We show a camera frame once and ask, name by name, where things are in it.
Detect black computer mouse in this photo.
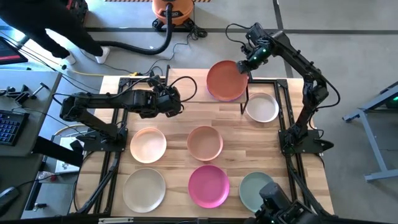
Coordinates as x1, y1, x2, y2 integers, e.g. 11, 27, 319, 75
0, 185, 20, 208

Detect silver bracket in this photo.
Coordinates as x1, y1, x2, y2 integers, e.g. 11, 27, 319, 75
98, 217, 134, 224

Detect orange shop vacuum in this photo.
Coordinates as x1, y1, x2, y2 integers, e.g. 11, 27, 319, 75
151, 0, 195, 32

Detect grey side desk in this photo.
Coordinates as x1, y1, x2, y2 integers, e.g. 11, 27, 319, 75
0, 68, 63, 218

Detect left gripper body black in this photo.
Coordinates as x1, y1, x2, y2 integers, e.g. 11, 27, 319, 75
155, 88, 185, 118

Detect dark computer monitor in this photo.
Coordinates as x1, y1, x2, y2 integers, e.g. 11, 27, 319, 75
0, 36, 29, 65

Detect black aluminium rig frame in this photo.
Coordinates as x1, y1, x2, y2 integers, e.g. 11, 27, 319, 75
70, 76, 335, 224

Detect small white deep plate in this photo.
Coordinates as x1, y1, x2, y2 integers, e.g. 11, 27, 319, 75
245, 92, 280, 123

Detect magenta pink plate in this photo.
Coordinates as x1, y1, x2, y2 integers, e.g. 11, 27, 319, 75
188, 164, 231, 209

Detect grey metal table leg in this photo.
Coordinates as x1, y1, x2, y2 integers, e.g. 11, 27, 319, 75
341, 81, 398, 183

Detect terracotta orange plate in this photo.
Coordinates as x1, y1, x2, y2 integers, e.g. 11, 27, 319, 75
206, 60, 249, 102

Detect pale peach deep plate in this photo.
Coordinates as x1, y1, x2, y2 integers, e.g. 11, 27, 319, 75
129, 127, 167, 164

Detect large cream plate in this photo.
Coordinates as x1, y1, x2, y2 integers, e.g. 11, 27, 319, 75
122, 167, 167, 213

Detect person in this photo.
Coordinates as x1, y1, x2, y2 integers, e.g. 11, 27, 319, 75
0, 0, 111, 65

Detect tan pink deep plate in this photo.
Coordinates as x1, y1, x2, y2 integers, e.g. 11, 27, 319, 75
187, 125, 224, 162

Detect white box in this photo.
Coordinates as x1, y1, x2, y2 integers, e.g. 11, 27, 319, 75
55, 136, 84, 175

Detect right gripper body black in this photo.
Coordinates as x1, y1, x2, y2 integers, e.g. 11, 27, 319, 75
241, 36, 275, 68

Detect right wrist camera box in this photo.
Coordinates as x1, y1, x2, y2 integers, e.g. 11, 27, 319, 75
245, 22, 266, 41

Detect grey green plate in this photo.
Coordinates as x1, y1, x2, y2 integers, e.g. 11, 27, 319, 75
238, 171, 275, 213

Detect red black tool case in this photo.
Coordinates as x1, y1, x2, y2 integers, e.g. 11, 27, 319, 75
66, 0, 89, 25

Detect backlit black keyboard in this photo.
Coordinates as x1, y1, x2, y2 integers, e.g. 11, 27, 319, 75
0, 109, 30, 146

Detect black vacuum power cord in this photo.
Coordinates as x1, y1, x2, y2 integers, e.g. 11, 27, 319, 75
144, 24, 208, 77

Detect black bench clamp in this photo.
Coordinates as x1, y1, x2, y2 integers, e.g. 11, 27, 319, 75
0, 82, 50, 105

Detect black slanted beam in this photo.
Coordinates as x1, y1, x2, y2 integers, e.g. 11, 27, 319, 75
32, 136, 84, 168

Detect wooden shelf black metal legs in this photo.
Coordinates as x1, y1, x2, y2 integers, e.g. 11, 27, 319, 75
164, 65, 253, 115

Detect black vacuum hose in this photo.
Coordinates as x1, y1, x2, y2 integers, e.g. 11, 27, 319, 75
95, 2, 174, 56

